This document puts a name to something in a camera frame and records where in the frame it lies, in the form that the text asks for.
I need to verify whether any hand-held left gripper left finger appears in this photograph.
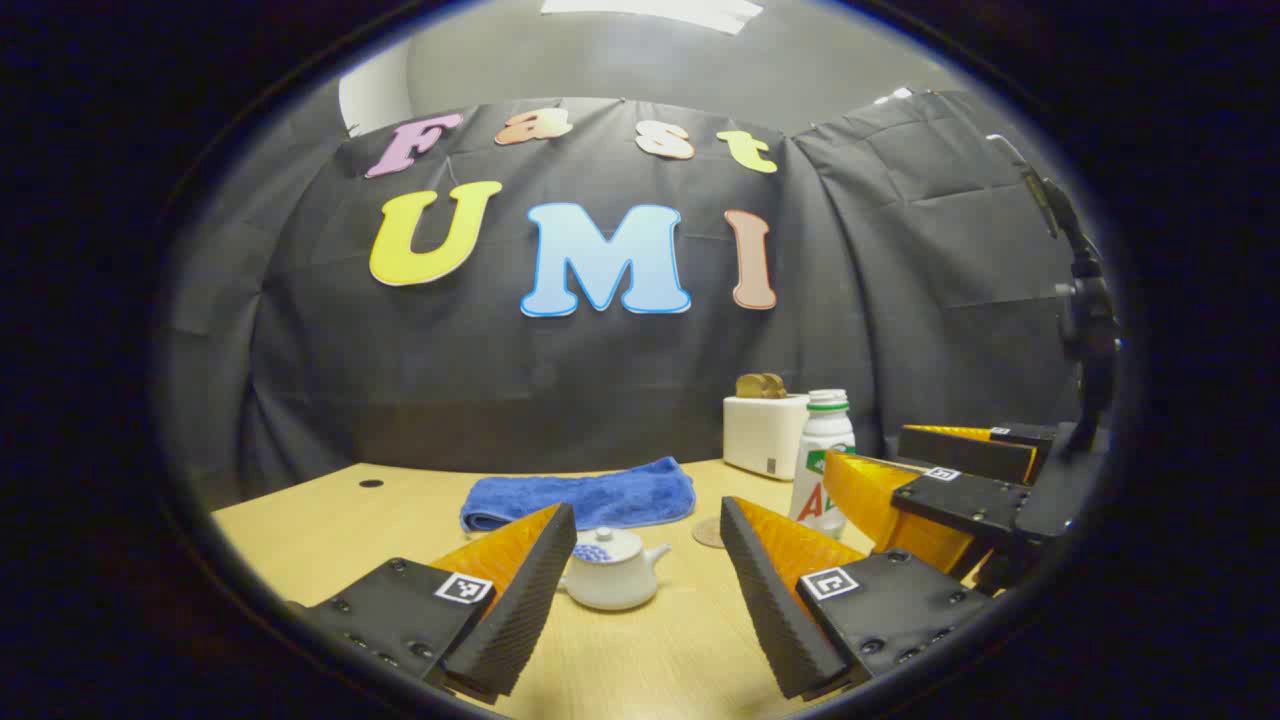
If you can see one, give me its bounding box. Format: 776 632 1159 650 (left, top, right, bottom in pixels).
285 503 578 704

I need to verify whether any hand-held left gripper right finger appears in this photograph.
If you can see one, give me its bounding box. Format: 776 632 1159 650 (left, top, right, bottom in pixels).
720 496 1001 701

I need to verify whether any white ceramic teacup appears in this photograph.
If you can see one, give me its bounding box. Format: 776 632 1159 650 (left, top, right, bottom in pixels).
560 545 673 613

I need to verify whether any white water bottle green label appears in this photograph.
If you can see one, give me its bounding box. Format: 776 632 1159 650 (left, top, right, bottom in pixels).
789 389 858 541

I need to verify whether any blue towel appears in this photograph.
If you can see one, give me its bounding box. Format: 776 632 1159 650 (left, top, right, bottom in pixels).
460 457 697 533

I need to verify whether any white toaster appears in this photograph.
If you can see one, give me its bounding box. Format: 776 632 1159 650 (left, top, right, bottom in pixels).
722 393 811 482

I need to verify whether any black backdrop cloth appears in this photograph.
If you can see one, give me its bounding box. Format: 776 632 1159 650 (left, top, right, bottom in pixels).
165 90 1101 501

